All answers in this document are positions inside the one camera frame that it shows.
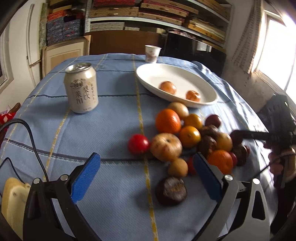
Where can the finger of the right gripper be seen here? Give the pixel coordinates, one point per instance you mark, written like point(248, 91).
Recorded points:
point(239, 135)

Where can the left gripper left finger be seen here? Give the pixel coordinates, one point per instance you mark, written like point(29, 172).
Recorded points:
point(40, 221)

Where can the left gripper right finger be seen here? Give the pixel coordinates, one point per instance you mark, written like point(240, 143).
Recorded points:
point(241, 212)

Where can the dark purple plum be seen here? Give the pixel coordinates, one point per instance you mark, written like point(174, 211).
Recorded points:
point(214, 120)

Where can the orange mandarin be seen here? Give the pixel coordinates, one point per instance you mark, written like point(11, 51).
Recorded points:
point(189, 137)

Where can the tan round fruit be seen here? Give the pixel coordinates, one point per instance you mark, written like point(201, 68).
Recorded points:
point(180, 109)

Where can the small orange fruit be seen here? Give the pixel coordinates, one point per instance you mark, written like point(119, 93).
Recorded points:
point(193, 96)

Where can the large orange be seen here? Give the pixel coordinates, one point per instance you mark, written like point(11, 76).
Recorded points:
point(168, 121)

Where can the dark brown chestnut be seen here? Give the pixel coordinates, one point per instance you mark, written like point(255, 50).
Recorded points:
point(171, 191)

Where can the small red tomato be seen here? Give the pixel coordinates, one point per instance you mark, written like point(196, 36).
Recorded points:
point(138, 144)

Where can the right hand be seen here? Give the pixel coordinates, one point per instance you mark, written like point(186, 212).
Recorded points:
point(284, 163)

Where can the yellow sponge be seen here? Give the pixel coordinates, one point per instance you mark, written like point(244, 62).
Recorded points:
point(13, 204)

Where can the blue checked tablecloth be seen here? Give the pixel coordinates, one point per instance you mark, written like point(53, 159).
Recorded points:
point(120, 204)

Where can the bright window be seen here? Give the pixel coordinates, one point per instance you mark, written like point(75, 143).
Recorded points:
point(276, 64)

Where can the white oval plate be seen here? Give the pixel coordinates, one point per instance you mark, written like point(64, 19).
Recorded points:
point(152, 75)

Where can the white beverage can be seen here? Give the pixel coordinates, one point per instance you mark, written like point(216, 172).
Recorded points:
point(81, 87)

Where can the white paper cup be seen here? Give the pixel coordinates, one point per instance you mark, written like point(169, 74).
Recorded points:
point(152, 53)

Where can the white book shelf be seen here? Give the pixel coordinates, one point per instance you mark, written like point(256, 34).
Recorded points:
point(208, 20)

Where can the cardboard box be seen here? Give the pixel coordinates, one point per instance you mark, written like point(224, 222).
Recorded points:
point(55, 54)

